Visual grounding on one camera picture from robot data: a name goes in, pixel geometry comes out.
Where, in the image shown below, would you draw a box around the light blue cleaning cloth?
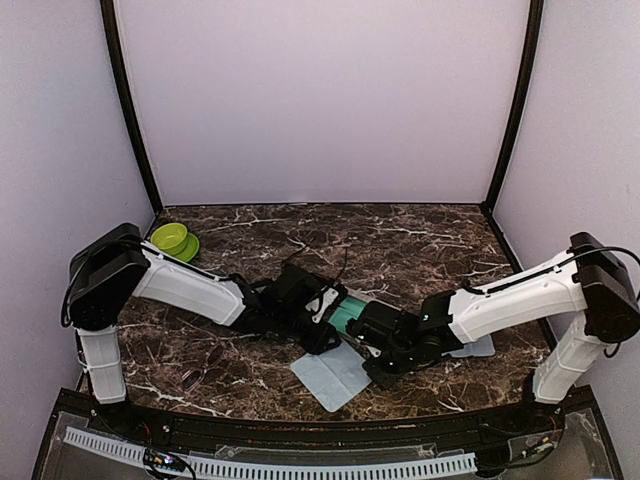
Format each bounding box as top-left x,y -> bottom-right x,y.
290,343 -> 371,413

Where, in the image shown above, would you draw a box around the beige glasses case teal lining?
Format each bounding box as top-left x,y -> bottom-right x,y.
328,290 -> 376,335

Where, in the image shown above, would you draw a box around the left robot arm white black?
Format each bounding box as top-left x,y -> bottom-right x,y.
60,223 -> 348,436

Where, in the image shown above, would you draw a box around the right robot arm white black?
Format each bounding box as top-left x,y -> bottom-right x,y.
346,232 -> 639,434

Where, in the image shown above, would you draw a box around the brown sunglasses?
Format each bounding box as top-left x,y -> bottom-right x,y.
281,236 -> 349,287

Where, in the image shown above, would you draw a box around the pink transparent sunglasses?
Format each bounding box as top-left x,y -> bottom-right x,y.
175,321 -> 238,394

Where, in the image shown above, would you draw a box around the folded light blue cloth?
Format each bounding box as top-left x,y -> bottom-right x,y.
449,335 -> 496,358

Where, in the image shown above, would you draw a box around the green plate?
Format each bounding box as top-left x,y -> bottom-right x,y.
169,233 -> 200,263

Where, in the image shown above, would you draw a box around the green bowl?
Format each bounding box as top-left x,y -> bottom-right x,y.
151,222 -> 188,256

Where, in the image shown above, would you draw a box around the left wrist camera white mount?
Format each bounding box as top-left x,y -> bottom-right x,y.
305,285 -> 347,323

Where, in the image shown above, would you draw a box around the black front rail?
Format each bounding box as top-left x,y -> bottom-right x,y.
83,400 -> 565,452

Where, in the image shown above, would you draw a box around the white slotted cable duct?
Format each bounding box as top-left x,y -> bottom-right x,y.
63,427 -> 478,479

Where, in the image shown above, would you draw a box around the left black frame post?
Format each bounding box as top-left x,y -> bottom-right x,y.
99,0 -> 164,214

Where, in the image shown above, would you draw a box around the black frame post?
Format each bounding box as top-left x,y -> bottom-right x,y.
481,0 -> 545,217
99,0 -> 164,214

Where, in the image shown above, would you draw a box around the right black frame post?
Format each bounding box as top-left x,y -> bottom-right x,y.
481,0 -> 545,217

